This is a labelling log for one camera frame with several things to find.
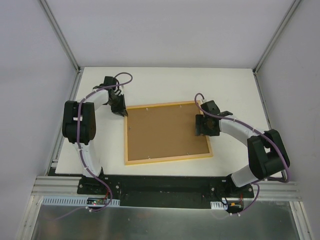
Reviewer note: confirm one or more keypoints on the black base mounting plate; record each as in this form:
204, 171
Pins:
184, 192

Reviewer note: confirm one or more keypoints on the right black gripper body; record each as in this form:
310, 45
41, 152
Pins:
200, 124

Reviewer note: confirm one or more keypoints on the shiny metal sheet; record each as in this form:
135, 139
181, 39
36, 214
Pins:
262, 221

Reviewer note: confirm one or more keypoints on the brown cardboard backing board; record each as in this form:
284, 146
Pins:
165, 130

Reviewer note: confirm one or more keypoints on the aluminium corner post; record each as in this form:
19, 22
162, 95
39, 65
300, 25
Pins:
59, 34
277, 34

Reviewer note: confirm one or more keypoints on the yellow photo frame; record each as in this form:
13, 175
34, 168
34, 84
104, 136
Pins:
130, 162

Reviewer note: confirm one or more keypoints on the left aluminium corner post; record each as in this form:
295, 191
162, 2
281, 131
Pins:
59, 34

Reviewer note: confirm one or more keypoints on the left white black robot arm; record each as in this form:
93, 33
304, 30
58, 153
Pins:
79, 125

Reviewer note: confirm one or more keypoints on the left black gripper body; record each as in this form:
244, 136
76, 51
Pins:
117, 105

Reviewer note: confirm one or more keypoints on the white slotted cable duct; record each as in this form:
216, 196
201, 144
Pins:
79, 201
218, 205

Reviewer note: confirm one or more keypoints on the left white slotted cable duct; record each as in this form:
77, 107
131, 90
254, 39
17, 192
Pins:
79, 201

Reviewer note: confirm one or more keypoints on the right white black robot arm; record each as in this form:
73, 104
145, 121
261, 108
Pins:
265, 149

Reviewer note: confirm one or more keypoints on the right white slotted cable duct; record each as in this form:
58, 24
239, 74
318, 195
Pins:
218, 205

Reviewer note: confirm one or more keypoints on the right aluminium corner post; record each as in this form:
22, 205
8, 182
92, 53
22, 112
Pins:
277, 34

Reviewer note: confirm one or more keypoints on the aluminium front rail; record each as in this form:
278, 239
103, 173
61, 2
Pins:
68, 186

